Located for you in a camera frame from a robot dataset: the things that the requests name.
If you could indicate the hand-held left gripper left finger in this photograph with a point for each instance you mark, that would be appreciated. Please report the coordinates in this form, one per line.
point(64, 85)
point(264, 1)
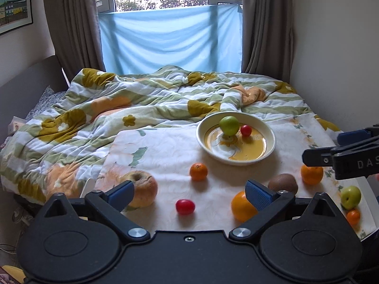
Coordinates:
point(123, 193)

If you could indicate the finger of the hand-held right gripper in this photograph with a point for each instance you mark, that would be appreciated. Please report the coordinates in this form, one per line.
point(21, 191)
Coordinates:
point(318, 156)
point(352, 138)

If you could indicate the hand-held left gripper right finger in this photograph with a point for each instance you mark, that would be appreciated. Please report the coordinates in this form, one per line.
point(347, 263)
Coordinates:
point(259, 196)

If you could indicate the large orange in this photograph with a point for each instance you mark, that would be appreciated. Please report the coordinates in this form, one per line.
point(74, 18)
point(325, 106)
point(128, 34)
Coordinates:
point(239, 208)

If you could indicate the wrinkled apple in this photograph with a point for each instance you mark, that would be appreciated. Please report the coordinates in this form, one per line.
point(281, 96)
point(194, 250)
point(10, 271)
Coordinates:
point(145, 189)

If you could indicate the kiwi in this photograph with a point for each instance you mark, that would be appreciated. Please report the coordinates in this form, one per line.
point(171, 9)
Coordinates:
point(284, 182)

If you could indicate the green apple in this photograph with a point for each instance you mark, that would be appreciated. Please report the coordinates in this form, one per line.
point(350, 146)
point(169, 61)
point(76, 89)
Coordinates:
point(351, 197)
point(229, 125)

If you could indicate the white and yellow bowl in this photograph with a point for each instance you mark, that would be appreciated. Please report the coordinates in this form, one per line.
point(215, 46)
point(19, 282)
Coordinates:
point(254, 149)

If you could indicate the small mandarin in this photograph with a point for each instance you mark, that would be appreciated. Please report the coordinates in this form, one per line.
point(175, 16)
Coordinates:
point(353, 217)

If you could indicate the white table board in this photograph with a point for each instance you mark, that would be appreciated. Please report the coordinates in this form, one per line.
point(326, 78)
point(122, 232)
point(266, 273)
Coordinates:
point(86, 187)

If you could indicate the floral white tablecloth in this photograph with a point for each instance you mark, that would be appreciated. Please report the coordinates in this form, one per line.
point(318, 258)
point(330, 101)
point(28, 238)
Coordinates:
point(165, 153)

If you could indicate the small red tomato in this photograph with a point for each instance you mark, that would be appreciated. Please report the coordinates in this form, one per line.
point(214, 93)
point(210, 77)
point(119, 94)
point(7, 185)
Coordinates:
point(246, 130)

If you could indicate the floral striped blanket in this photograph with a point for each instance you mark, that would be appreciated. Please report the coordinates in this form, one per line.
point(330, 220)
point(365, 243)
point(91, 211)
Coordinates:
point(118, 100)

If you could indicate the patterned pillow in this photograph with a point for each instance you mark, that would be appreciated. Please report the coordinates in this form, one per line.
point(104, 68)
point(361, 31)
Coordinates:
point(47, 100)

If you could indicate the tissue box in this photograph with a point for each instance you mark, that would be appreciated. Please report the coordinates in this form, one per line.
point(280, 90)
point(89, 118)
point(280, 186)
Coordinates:
point(15, 125)

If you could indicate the brown curtain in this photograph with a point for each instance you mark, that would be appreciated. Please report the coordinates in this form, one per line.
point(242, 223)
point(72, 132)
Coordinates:
point(266, 26)
point(74, 26)

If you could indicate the grey headboard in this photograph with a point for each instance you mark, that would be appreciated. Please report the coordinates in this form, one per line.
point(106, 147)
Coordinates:
point(29, 80)

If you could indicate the light blue cloth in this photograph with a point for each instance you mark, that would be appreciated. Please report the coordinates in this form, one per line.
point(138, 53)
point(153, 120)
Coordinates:
point(171, 41)

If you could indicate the wall poster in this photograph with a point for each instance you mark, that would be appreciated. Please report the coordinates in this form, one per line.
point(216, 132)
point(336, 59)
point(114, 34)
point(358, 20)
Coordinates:
point(14, 6)

